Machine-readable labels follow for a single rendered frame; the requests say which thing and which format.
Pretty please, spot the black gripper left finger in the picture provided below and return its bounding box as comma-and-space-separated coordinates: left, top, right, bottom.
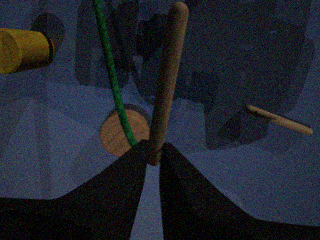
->
0, 140, 149, 240

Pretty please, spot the brown round disc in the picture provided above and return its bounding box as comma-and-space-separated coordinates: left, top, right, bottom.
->
100, 108, 149, 157

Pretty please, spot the yellow-brown wooden cylinder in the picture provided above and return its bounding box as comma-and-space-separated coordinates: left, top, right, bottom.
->
0, 28, 55, 75

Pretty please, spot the thin wooden stick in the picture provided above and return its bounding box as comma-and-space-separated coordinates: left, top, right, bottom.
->
244, 105, 313, 136

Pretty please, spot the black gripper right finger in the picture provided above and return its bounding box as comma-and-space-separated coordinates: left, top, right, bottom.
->
159, 143, 320, 240

